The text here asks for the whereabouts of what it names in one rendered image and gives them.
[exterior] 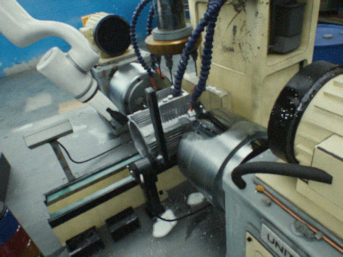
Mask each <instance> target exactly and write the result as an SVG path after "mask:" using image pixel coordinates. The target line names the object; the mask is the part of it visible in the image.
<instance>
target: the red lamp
mask: <svg viewBox="0 0 343 257"><path fill-rule="evenodd" d="M29 241H30V237H29V235H28V233H27V232H26V231H25V229H24V228H23V227H22V226H21V224H20V223H19V227H18V230H17V231H16V233H15V234H14V235H13V236H12V237H11V238H10V239H9V240H8V241H6V242H4V243H3V244H0V257H17V256H18V255H20V254H21V253H22V252H23V251H24V250H25V249H26V247H27V246H28V244H29Z"/></svg>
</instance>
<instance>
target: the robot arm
mask: <svg viewBox="0 0 343 257"><path fill-rule="evenodd" d="M0 32H1V33H2V34H3V35H4V36H5V37H6V38H7V39H8V40H10V41H11V42H12V43H13V44H14V45H16V46H18V47H27V46H29V45H31V44H33V43H35V42H37V41H38V40H40V39H43V38H45V37H50V36H55V37H60V38H62V39H64V40H65V41H67V42H68V43H69V44H70V45H71V47H72V48H71V50H70V51H69V52H68V53H64V52H62V51H61V50H60V49H59V48H57V47H54V48H52V49H50V50H49V51H48V52H47V53H46V54H45V55H44V56H43V57H42V58H41V59H40V61H39V63H38V65H37V70H38V71H39V72H41V73H42V74H43V75H44V76H46V77H47V78H48V79H50V80H51V81H52V82H54V83H55V84H56V85H58V86H59V87H60V88H61V89H63V90H64V91H65V92H67V93H68V94H69V95H71V96H72V97H73V98H75V99H76V100H77V101H78V102H82V103H88V104H90V105H91V106H92V107H93V108H94V109H95V110H97V111H98V112H99V113H100V114H101V115H103V116H104V117H105V118H106V119H108V120H109V121H111V119H112V118H111V117H113V118H114V119H115V120H116V121H117V122H118V123H120V124H121V125H122V126H125V124H126V123H127V122H128V121H129V119H128V118H127V117H126V116H125V115H124V114H122V113H121V112H119V110H118V108H117V107H116V106H115V105H114V104H113V103H112V102H111V101H110V100H109V99H108V98H107V97H106V96H105V95H104V94H103V93H101V92H100V91H99V85H98V84H97V81H96V80H94V79H93V78H92V77H91V76H90V75H89V74H88V73H87V72H88V71H89V70H91V69H92V68H93V67H94V66H95V65H96V64H97V63H98V61H99V59H100V54H99V52H98V51H97V50H96V48H95V47H94V46H93V45H92V44H91V43H90V42H89V41H88V40H87V39H86V38H85V37H84V36H83V35H82V34H81V33H80V32H79V31H78V30H77V29H75V28H74V27H72V26H70V25H67V24H64V23H61V22H55V21H40V20H36V19H34V18H32V17H31V16H30V15H29V14H28V13H27V12H26V11H25V10H24V9H23V8H22V7H21V5H20V4H19V3H18V2H17V1H16V0H0Z"/></svg>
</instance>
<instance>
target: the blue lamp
mask: <svg viewBox="0 0 343 257"><path fill-rule="evenodd" d="M18 227H19V222H18V220H17V219H16V217H15V216H14V215H13V213H12V212H11V211H10V209H9V208H8V206H7V209H6V212H5V214H4V215H3V217H2V218H1V219H0V244H3V243H4V242H6V241H8V240H9V239H10V238H11V237H12V236H13V235H14V234H15V233H16V231H17V230H18Z"/></svg>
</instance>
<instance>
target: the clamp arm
mask: <svg viewBox="0 0 343 257"><path fill-rule="evenodd" d="M145 93H146V98H147V101H148V105H149V110H150V115H151V120H152V124H153V129H154V133H155V138H156V142H157V147H158V151H159V155H158V157H159V156H161V157H159V159H162V160H161V161H162V163H163V164H164V165H165V164H167V163H169V157H168V151H167V146H166V144H167V140H166V139H165V136H164V131H163V126H162V121H161V115H160V110H159V105H158V100H157V99H158V94H157V93H156V90H154V89H153V88H151V87H149V88H147V89H145Z"/></svg>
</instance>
